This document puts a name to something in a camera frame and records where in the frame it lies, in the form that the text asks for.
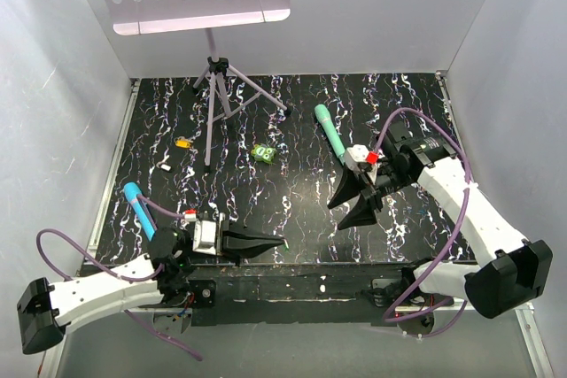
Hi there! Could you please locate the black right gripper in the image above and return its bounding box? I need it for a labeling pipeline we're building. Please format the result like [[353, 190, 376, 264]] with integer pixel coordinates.
[[326, 160, 414, 231]]

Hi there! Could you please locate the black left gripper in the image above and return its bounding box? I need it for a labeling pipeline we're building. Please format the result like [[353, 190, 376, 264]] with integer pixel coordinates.
[[185, 212, 284, 266]]

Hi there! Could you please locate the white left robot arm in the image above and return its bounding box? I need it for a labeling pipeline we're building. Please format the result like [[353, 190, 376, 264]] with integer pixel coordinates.
[[17, 210, 287, 355]]

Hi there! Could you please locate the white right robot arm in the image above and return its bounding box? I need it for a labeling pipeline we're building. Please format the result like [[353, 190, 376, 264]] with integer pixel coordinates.
[[328, 122, 553, 319]]

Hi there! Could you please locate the green owl toy block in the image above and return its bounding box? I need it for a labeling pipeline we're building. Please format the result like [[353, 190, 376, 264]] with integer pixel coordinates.
[[251, 143, 276, 164]]

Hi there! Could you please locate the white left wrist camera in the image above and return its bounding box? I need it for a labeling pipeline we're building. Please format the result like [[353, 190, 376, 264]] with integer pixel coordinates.
[[183, 209, 225, 256]]

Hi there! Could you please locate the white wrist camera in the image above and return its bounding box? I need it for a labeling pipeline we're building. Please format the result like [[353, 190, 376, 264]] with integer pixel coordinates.
[[343, 144, 379, 173], [183, 209, 225, 256]]

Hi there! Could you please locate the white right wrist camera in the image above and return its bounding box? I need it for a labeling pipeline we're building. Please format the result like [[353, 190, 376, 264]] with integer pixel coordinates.
[[343, 144, 379, 173]]

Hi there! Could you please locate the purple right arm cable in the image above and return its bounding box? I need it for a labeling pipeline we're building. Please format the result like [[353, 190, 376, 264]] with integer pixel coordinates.
[[374, 107, 471, 337]]

